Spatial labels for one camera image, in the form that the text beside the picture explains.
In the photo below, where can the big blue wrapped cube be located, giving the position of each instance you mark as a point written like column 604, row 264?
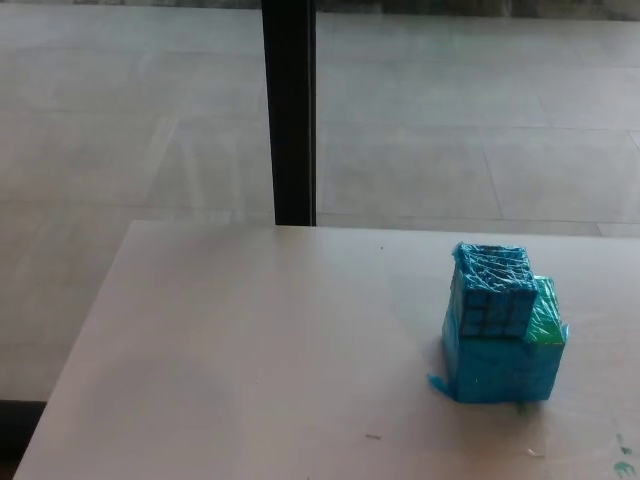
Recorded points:
column 505, row 367

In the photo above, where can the small blue cube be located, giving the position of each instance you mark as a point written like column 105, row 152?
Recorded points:
column 492, row 305

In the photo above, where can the black window frame post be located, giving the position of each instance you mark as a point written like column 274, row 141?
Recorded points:
column 292, row 110

